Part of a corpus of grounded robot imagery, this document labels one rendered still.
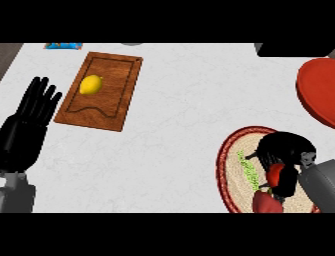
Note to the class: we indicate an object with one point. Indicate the red tomato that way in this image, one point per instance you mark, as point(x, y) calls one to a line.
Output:
point(266, 203)

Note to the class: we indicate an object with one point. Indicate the red bowl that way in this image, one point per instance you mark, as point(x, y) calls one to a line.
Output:
point(329, 90)

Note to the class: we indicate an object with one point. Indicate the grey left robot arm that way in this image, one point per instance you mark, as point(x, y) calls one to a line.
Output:
point(8, 196)

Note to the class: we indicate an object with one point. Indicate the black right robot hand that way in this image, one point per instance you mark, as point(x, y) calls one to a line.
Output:
point(285, 146)

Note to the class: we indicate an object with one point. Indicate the brown wooden cutting board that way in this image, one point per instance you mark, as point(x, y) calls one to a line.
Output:
point(115, 100)

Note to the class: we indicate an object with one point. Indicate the yellow lemon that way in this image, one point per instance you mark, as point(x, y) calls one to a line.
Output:
point(90, 85)

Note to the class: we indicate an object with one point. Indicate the round woven red-rimmed placemat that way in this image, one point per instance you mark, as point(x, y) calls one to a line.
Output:
point(233, 173)

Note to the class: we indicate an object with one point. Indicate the black appliance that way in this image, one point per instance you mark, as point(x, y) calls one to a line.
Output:
point(297, 49)

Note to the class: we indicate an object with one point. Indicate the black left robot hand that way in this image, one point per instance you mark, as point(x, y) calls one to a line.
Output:
point(19, 133)

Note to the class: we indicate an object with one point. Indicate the small grey object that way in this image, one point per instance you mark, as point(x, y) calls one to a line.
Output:
point(132, 43)

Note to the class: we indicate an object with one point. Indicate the blue packet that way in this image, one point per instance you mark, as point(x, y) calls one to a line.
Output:
point(64, 45)

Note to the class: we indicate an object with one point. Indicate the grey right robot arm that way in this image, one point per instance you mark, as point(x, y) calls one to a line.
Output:
point(334, 190)

